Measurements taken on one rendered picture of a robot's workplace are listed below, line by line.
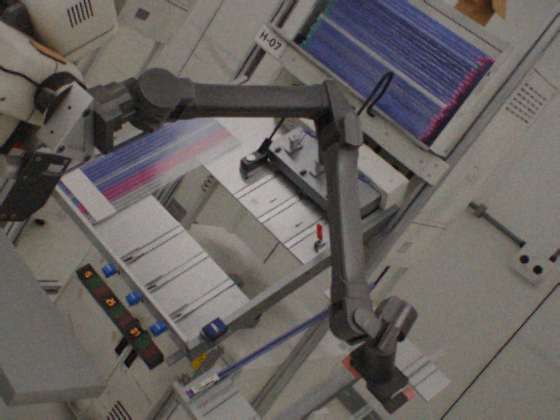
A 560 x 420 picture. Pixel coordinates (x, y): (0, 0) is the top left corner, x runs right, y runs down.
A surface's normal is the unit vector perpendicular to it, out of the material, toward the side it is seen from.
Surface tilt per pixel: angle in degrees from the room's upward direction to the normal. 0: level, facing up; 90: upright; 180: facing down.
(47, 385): 0
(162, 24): 90
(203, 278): 43
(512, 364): 90
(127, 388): 90
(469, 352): 90
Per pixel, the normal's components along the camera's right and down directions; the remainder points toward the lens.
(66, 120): -0.38, -0.12
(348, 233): 0.38, -0.33
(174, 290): 0.04, -0.63
